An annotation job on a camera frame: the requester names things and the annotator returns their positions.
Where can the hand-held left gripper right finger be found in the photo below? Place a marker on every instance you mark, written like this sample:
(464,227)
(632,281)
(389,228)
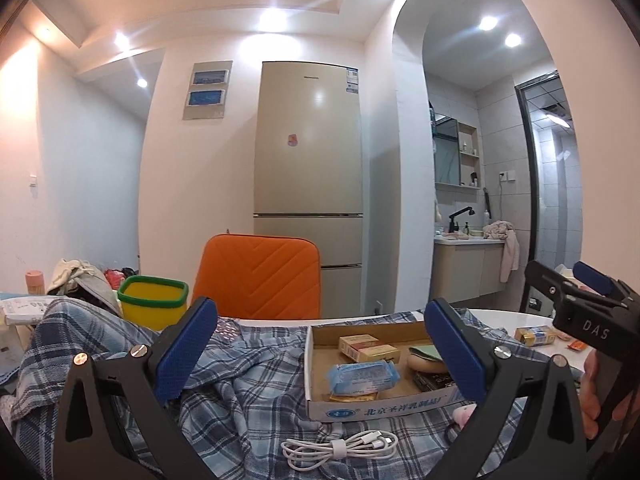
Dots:
(455,350)

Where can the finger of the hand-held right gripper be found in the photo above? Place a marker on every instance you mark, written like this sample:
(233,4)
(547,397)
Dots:
(592,276)
(545,282)

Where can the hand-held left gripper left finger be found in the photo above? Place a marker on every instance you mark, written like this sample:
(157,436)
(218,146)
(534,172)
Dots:
(185,350)

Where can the green cloth pouch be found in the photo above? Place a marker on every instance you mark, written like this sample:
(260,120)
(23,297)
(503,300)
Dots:
(425,351)

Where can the beige round sponge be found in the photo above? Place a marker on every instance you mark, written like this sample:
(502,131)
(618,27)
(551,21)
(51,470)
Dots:
(425,362)

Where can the black small box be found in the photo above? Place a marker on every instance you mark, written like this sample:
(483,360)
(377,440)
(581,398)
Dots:
(435,381)

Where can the red cigarette pack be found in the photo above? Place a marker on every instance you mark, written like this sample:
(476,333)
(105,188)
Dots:
(382,354)

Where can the blue tissue pack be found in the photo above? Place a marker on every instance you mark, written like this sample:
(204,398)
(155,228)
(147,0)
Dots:
(362,377)

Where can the cream cardboard packet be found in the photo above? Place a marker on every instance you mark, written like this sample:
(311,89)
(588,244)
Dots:
(357,342)

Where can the shallow cardboard box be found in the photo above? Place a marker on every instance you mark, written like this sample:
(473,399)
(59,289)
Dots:
(370,400)

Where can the gold blue cigarette pack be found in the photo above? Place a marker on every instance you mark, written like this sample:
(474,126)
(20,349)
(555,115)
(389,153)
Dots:
(535,336)
(350,398)

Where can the person's right hand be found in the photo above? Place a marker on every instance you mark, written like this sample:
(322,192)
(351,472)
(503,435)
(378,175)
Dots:
(590,390)

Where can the orange snack wrapper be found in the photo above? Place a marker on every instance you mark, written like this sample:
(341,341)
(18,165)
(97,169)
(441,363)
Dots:
(575,345)

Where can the silver blister pack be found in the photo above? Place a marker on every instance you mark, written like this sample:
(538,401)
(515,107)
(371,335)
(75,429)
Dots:
(227,329)

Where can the beige towel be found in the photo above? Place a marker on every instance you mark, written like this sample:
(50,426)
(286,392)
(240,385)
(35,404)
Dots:
(507,245)

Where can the yellow bin with green rim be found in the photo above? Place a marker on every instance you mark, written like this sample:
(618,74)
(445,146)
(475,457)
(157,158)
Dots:
(150,305)

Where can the pink plush charm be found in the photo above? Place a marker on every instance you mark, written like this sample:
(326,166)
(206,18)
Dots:
(462,415)

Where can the blue plaid cloth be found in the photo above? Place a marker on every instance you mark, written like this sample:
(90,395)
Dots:
(250,370)

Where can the beige vanity cabinet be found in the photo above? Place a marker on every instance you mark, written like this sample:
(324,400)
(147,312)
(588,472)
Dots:
(465,270)

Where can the red bag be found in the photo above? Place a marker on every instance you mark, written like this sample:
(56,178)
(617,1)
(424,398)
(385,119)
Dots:
(115,277)

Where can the orange padded chair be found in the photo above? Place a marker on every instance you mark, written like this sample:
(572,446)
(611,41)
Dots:
(260,280)

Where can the black faucet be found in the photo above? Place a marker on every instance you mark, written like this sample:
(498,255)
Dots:
(457,220)

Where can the pile of clothes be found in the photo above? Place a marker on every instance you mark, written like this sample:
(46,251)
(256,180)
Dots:
(80,280)

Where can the bathroom mirror cabinet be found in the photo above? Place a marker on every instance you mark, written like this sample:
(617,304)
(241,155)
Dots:
(455,150)

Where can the pink bottle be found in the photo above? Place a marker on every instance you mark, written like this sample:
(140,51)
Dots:
(35,282)

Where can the white paper bag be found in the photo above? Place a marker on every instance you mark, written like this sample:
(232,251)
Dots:
(22,310)

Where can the beige refrigerator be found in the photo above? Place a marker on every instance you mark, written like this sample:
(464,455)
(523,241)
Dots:
(307,170)

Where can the pink fridge magnet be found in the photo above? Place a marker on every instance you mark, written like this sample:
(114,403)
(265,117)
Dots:
(293,139)

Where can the black door frame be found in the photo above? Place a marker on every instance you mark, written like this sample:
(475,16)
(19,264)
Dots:
(525,185)

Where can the white wall socket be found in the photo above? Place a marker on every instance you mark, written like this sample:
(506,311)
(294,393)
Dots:
(507,175)

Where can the white wall switch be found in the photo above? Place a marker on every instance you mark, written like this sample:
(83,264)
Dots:
(33,180)

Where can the grey wall panel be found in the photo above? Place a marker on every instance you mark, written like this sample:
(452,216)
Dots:
(206,90)

